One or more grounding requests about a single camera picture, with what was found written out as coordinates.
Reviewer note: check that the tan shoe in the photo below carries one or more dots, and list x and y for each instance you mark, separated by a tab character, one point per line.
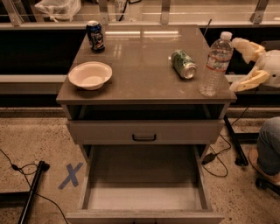
272	176

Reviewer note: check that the black pole right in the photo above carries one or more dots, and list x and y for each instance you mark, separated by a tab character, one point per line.
241	159

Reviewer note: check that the green soda can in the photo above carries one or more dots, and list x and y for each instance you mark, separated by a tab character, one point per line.
183	64

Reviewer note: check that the black drawer handle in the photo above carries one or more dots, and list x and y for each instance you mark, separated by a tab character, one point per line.
137	138

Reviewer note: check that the white plastic bag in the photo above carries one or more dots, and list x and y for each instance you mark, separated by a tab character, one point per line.
57	10

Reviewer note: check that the grey drawer cabinet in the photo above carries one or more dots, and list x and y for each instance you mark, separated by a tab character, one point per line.
144	86

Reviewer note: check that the closed upper drawer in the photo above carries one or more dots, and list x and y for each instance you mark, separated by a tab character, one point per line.
168	132

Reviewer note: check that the black pole left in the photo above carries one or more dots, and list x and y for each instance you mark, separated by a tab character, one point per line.
42	167

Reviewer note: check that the blue tape cross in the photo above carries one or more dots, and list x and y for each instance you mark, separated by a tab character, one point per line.
71	176

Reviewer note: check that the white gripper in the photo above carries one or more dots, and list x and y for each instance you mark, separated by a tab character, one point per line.
271	66

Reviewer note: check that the blue soda can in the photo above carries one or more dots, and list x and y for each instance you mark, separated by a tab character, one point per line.
95	36

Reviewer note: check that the clear plastic water bottle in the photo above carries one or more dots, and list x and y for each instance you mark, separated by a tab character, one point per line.
218	58

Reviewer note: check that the white paper bowl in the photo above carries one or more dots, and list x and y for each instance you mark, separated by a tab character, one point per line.
90	75

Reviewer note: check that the black pole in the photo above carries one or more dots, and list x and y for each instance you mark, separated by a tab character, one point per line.
241	159
42	167

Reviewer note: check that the person leg in jeans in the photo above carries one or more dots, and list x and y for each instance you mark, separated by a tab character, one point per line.
268	145

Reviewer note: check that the open lower drawer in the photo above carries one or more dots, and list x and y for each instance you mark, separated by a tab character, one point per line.
144	184

